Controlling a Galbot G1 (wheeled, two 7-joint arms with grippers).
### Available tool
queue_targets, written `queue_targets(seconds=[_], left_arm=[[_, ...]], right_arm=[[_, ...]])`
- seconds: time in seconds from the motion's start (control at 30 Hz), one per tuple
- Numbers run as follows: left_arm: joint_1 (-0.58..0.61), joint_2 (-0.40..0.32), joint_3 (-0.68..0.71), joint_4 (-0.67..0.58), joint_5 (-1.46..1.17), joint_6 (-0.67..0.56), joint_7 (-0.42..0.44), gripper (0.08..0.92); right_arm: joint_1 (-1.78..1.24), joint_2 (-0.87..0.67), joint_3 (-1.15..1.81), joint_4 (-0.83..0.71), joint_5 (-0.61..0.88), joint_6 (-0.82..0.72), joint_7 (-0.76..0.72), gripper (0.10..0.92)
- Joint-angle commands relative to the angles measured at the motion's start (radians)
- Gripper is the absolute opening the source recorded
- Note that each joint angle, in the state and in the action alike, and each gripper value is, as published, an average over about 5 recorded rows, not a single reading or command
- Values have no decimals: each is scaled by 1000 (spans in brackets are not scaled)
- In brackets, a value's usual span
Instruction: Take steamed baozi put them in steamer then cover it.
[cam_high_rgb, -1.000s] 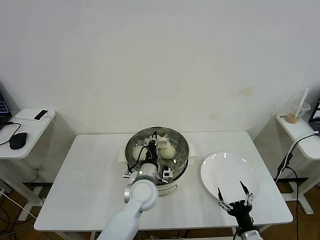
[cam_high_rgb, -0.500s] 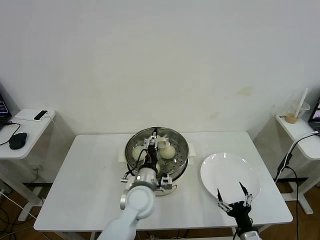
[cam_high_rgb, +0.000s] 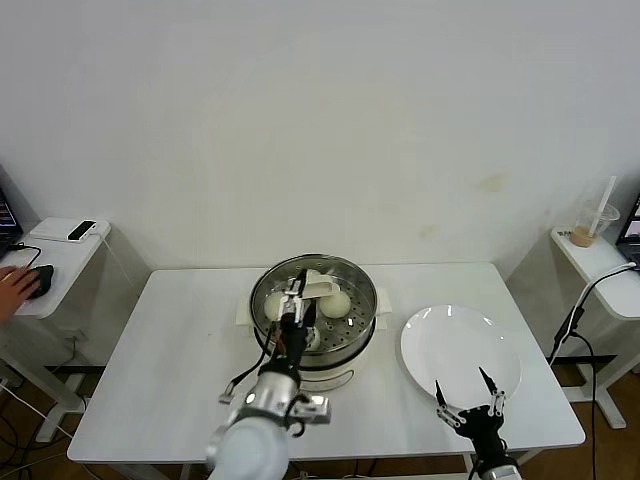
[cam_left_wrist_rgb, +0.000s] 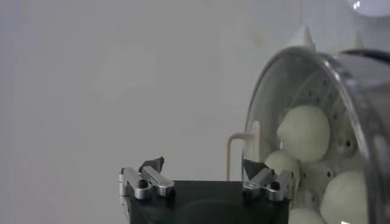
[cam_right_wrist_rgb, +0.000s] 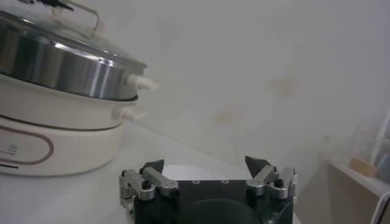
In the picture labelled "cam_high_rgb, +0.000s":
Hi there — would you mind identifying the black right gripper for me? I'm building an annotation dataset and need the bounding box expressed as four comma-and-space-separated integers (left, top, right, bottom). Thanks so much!
433, 366, 509, 464

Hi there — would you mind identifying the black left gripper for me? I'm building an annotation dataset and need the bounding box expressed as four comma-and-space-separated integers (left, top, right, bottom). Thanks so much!
273, 269, 318, 374

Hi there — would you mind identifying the glass lid with cream handle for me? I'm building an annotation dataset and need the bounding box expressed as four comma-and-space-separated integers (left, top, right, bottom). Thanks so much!
249, 253, 379, 354

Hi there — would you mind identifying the perforated steel steamer basket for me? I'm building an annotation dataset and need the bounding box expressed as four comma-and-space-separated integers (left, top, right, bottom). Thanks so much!
249, 254, 379, 355

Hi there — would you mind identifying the bare person hand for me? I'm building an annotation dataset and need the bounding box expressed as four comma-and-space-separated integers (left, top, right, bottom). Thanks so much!
0, 264, 45, 326

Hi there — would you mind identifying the white round plate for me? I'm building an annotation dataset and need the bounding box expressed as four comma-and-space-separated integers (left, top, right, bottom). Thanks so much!
400, 305, 524, 412

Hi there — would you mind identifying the cream electric cooker pot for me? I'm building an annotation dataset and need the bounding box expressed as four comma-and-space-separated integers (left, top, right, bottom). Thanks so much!
234, 284, 394, 399

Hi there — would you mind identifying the clear plastic drink cup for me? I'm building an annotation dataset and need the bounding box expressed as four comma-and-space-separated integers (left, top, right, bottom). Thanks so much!
571, 199, 622, 249

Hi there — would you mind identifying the black laptop beside cup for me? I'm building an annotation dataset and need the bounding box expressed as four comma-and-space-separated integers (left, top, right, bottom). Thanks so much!
617, 192, 640, 261

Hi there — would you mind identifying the small black flat device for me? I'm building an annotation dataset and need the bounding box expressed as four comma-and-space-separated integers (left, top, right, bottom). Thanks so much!
68, 219, 100, 242

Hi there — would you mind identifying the white drinking straw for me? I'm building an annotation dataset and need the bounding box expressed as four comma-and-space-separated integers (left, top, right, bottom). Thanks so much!
589, 176, 618, 239

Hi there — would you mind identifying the white side desk with mouse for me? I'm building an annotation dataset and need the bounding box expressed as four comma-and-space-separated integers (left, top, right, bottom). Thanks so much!
0, 215, 114, 442

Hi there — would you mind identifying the black computer mouse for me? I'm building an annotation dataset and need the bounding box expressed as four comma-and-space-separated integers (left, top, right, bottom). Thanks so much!
27, 264, 56, 300

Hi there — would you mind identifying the flat white box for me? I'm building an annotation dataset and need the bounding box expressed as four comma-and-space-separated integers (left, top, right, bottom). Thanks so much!
30, 216, 112, 244

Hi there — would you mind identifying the black laptop beside mouse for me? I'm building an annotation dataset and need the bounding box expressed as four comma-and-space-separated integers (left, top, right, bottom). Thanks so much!
0, 160, 26, 261

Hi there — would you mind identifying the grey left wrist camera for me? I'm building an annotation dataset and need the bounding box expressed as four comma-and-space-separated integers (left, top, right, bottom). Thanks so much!
292, 393, 333, 426

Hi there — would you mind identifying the black cable with inline adapter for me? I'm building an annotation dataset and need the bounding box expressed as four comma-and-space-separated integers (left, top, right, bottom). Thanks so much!
548, 263, 640, 366

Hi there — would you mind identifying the thin black hanging cable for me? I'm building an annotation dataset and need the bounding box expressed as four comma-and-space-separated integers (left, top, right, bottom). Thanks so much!
569, 332, 599, 480

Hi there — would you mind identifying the black laptop plug cable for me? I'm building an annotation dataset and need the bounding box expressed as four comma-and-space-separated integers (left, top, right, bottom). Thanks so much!
0, 242, 45, 274

